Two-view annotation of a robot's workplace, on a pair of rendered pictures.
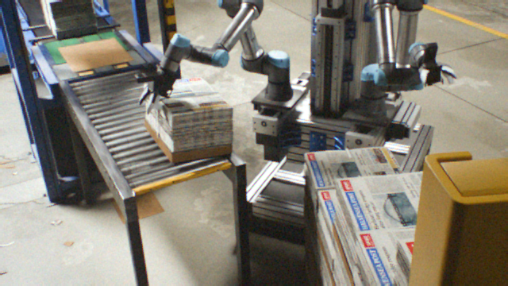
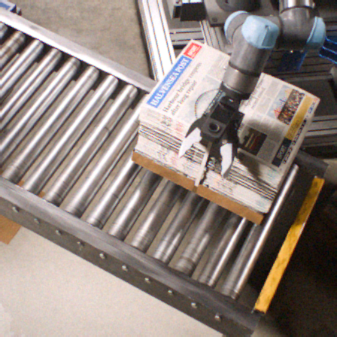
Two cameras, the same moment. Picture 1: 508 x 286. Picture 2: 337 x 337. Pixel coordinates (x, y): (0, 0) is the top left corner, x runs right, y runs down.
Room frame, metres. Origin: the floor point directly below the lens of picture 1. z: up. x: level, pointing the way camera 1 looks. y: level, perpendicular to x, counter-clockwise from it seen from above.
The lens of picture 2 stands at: (1.83, 1.08, 2.23)
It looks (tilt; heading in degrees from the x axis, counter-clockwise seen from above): 58 degrees down; 313
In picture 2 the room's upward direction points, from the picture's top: 12 degrees clockwise
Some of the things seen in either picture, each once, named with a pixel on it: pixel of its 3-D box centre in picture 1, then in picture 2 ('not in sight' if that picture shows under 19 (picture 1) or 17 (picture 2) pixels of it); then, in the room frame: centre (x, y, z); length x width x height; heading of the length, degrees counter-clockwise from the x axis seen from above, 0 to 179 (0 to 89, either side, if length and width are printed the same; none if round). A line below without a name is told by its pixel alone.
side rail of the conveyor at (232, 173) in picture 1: (186, 115); (118, 83); (2.79, 0.36, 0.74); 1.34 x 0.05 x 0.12; 26
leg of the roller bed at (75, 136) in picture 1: (79, 154); not in sight; (3.10, 1.07, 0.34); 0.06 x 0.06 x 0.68; 26
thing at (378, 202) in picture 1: (403, 199); not in sight; (1.52, -0.46, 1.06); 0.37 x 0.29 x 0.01; 95
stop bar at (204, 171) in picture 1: (183, 178); (291, 241); (2.08, 0.30, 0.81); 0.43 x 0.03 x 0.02; 116
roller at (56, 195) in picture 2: (143, 125); (92, 144); (2.62, 0.56, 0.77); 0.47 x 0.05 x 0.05; 116
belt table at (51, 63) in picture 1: (92, 59); not in sight; (3.60, 1.03, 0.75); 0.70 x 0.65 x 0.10; 26
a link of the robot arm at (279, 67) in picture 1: (277, 65); not in sight; (2.84, -0.13, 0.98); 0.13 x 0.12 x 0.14; 57
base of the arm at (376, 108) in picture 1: (371, 102); not in sight; (2.61, -0.58, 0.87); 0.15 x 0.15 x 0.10
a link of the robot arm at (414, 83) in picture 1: (413, 75); not in sight; (2.35, -0.69, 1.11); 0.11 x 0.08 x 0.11; 90
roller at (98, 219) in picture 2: (152, 137); (133, 164); (2.51, 0.50, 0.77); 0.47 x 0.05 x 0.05; 116
